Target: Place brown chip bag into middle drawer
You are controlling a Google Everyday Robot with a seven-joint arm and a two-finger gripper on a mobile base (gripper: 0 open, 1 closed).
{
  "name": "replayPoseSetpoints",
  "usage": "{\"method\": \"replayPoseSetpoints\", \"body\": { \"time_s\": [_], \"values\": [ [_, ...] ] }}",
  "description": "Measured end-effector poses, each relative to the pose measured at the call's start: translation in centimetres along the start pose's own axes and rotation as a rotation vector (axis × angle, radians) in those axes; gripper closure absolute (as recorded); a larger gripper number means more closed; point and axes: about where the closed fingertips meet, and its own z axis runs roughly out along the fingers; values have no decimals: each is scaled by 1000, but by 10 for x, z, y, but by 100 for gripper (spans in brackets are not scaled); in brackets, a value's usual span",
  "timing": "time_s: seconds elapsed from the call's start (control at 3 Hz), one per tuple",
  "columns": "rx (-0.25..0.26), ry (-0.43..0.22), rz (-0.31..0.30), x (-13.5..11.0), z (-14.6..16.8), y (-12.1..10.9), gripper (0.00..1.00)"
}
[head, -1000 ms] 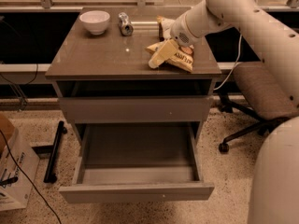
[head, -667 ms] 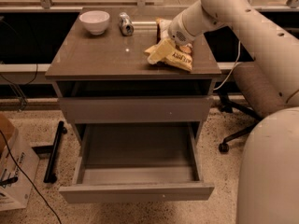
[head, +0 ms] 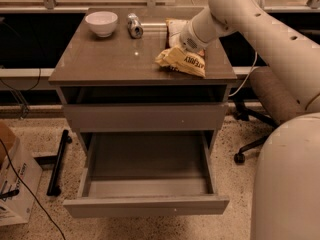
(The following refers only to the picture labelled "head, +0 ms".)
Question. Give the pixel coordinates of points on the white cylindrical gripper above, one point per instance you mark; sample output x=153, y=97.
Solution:
x=191, y=40

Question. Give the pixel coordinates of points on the brown yellow chip bag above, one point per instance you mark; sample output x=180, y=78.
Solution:
x=178, y=58

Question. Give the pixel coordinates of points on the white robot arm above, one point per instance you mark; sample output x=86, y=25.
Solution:
x=286, y=194

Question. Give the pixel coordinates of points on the closed grey top drawer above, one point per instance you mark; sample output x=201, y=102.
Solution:
x=129, y=118

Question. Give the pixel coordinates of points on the grey drawer cabinet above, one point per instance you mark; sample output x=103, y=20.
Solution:
x=120, y=70

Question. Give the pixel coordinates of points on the open grey middle drawer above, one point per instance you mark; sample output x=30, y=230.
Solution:
x=147, y=174

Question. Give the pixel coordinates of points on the crushed silver soda can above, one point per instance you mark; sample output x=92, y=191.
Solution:
x=134, y=26

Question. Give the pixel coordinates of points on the white ceramic bowl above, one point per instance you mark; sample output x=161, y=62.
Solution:
x=102, y=23

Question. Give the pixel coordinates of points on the grey office chair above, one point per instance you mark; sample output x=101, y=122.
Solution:
x=276, y=100

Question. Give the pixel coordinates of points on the black metal stand foot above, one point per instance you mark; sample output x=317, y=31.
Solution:
x=55, y=162

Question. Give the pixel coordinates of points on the cardboard box with print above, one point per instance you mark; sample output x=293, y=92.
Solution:
x=18, y=168

